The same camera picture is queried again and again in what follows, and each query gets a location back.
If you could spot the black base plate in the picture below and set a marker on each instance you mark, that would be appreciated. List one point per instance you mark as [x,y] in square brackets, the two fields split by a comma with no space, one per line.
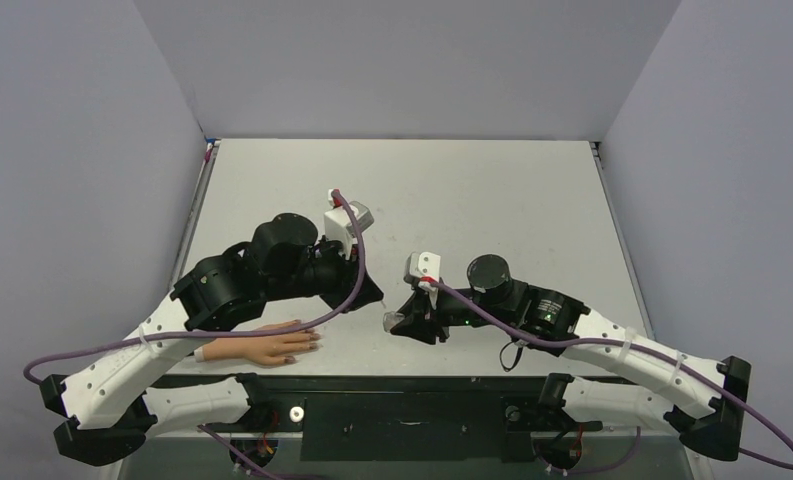
[367,418]

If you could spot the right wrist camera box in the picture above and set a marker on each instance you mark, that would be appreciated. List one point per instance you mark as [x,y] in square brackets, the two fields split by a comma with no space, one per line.
[422,270]

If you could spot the mannequin hand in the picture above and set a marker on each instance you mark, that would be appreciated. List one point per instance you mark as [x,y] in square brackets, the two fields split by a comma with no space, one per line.
[264,351]

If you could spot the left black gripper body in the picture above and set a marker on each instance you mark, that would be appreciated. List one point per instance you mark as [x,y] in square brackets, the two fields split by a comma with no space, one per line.
[331,274]

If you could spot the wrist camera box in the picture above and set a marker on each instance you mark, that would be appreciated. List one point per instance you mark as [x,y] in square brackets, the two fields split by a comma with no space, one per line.
[422,270]
[338,226]

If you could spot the clear nail polish bottle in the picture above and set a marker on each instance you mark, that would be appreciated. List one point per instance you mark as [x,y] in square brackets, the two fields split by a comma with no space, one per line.
[391,320]

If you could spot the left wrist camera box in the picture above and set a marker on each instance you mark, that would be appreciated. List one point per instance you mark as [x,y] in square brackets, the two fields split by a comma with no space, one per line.
[338,226]

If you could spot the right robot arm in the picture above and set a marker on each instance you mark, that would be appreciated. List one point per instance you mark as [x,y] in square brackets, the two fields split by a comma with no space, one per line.
[695,399]

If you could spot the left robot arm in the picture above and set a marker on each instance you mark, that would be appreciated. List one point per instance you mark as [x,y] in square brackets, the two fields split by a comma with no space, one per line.
[113,406]

